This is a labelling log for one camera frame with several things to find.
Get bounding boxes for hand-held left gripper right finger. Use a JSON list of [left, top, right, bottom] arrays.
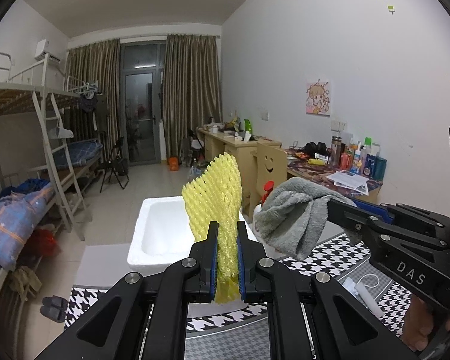
[[237, 220, 417, 360]]

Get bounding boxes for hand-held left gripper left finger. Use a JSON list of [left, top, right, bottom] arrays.
[[34, 221, 219, 360]]

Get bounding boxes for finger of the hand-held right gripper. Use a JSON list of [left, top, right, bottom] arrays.
[[354, 199, 450, 238], [327, 198, 446, 260]]

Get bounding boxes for light blue face mask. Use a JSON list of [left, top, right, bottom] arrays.
[[341, 273, 385, 317]]

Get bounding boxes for grey towel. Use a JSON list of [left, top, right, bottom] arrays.
[[254, 177, 361, 261]]

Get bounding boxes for white foam box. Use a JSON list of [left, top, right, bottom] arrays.
[[127, 195, 267, 317]]

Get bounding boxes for yellow foam fruit net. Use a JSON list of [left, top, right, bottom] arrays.
[[181, 151, 244, 305]]

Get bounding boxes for person's right hand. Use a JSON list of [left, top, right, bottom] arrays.
[[409, 294, 450, 350]]

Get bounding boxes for houndstooth tablecloth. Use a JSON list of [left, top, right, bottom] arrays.
[[62, 229, 436, 346]]

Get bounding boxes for white papers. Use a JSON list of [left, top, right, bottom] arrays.
[[324, 170, 372, 196]]

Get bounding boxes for teal bottle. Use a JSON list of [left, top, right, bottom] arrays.
[[373, 155, 388, 181]]

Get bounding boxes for wooden desk with printed mat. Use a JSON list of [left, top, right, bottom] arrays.
[[285, 146, 383, 211]]

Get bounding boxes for steel thermos bottle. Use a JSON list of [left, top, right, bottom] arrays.
[[331, 136, 343, 166]]

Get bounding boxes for black headphones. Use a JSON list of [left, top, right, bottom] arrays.
[[304, 142, 329, 158]]

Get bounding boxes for white red-pump lotion bottle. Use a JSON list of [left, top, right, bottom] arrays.
[[260, 181, 277, 207]]

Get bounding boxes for pack of water bottles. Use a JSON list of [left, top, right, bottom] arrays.
[[187, 165, 211, 182]]

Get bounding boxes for wooden smiley chair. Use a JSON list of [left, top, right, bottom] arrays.
[[247, 142, 289, 218]]

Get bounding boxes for long wooden desk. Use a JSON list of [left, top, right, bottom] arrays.
[[197, 127, 282, 181]]

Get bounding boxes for black folding chair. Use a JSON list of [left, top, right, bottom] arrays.
[[99, 137, 130, 193]]

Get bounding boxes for dark grey slipper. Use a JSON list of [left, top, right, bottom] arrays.
[[41, 295, 66, 308], [40, 305, 68, 322]]

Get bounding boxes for red bag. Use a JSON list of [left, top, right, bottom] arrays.
[[24, 229, 57, 259]]

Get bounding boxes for brown curtain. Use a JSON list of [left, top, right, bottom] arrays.
[[67, 38, 121, 166], [162, 34, 223, 162]]

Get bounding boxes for white metal bunk bed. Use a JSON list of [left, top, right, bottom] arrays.
[[0, 49, 89, 308], [52, 75, 107, 196]]

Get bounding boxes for glass balcony door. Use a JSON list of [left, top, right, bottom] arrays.
[[119, 41, 167, 166]]

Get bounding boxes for blue purple bag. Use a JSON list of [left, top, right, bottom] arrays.
[[0, 185, 59, 271]]

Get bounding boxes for dark hanging garment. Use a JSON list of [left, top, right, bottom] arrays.
[[79, 92, 98, 113]]

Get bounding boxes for white air conditioner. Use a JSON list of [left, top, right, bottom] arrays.
[[34, 38, 62, 63]]

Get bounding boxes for cartoon wall poster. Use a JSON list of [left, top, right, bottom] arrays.
[[305, 79, 332, 115]]

